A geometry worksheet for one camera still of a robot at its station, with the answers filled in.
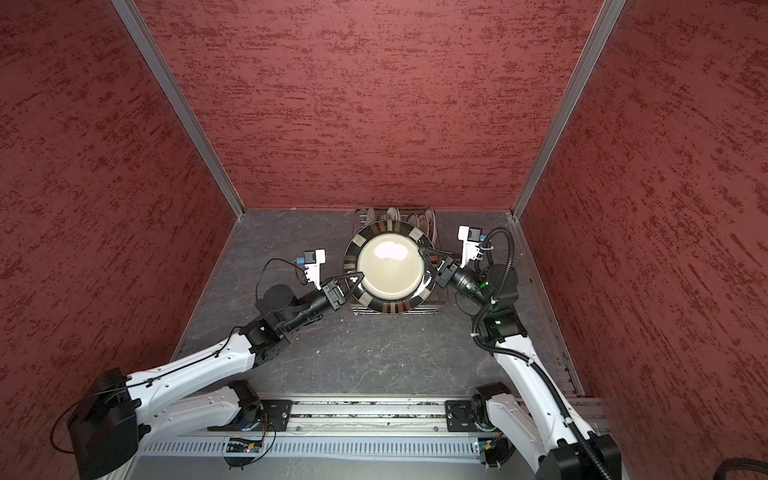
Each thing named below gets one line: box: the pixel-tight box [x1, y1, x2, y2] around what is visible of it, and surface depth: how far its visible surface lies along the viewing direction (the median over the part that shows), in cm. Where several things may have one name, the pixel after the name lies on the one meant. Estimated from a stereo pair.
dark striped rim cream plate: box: [344, 220, 436, 314], surface depth 69 cm
